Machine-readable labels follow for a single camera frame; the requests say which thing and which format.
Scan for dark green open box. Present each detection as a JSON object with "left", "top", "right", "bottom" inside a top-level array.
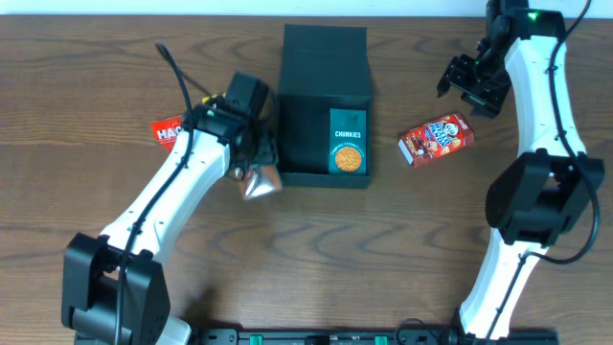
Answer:
[{"left": 278, "top": 24, "right": 372, "bottom": 189}]

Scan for yellow Hacks candy bag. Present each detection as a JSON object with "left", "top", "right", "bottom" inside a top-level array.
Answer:
[{"left": 201, "top": 93, "right": 226, "bottom": 105}]

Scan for red Hacks candy bag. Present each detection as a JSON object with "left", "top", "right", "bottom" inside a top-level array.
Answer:
[{"left": 150, "top": 116, "right": 183, "bottom": 152}]

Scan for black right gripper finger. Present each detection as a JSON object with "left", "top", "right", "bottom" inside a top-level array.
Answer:
[
  {"left": 462, "top": 93, "right": 499, "bottom": 119},
  {"left": 437, "top": 55, "right": 474, "bottom": 98}
]

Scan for teal Chunkies cookie box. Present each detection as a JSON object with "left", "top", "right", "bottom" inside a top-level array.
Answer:
[{"left": 328, "top": 108, "right": 367, "bottom": 175}]

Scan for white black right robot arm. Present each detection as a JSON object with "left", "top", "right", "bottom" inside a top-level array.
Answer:
[{"left": 437, "top": 0, "right": 604, "bottom": 344}]

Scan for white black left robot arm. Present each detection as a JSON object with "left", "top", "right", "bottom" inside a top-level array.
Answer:
[{"left": 61, "top": 73, "right": 277, "bottom": 345}]

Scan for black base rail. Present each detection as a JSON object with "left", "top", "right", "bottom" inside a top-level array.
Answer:
[{"left": 189, "top": 328, "right": 559, "bottom": 345}]

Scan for brown Pocky box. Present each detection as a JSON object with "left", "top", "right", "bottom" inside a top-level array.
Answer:
[{"left": 239, "top": 165, "right": 283, "bottom": 200}]

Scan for red Hello Panda box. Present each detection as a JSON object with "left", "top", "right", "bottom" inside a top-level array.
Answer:
[{"left": 398, "top": 113, "right": 475, "bottom": 167}]

